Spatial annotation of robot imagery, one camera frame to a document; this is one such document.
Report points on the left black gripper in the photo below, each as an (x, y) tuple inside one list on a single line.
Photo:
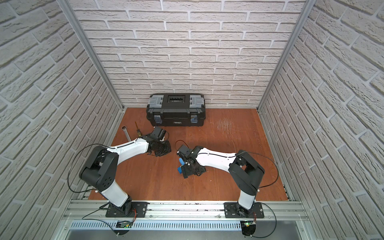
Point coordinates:
[(162, 148)]

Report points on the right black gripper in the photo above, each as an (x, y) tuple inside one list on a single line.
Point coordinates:
[(186, 171)]

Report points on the blue long lego brick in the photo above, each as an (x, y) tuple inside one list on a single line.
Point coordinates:
[(180, 167)]

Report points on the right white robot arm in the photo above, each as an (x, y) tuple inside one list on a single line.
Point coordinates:
[(244, 169)]

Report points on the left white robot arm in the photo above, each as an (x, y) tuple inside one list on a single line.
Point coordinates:
[(99, 170)]

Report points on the yellow black screwdriver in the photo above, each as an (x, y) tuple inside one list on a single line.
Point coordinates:
[(139, 133)]

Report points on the black plastic toolbox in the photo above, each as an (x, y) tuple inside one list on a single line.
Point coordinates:
[(176, 110)]

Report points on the silver combination wrench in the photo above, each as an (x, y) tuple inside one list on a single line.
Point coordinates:
[(124, 128)]

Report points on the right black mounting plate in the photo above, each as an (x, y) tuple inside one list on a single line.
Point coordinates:
[(234, 210)]

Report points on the black mounting plate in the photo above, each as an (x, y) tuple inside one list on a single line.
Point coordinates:
[(234, 210), (128, 210)]

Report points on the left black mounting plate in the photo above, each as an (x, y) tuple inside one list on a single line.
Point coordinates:
[(128, 210)]

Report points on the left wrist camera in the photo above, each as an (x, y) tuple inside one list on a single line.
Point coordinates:
[(158, 134)]

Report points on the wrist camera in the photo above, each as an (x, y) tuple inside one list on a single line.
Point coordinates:
[(184, 152), (158, 134)]

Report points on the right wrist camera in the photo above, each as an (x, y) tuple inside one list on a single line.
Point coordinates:
[(184, 152)]

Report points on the white slotted cable duct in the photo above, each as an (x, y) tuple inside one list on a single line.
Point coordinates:
[(156, 225)]

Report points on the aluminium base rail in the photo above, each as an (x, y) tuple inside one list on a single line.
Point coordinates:
[(186, 210)]

